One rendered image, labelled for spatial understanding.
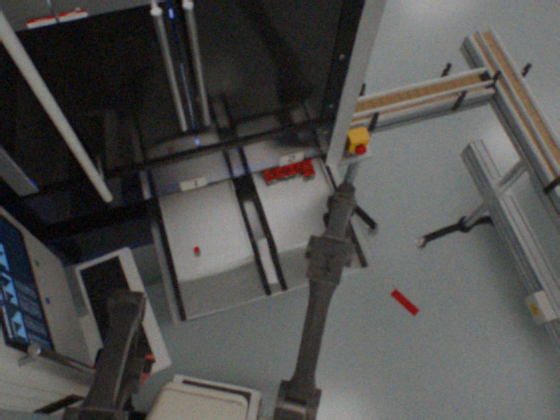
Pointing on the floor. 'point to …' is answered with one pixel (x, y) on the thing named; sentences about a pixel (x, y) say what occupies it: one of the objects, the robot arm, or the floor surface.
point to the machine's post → (354, 76)
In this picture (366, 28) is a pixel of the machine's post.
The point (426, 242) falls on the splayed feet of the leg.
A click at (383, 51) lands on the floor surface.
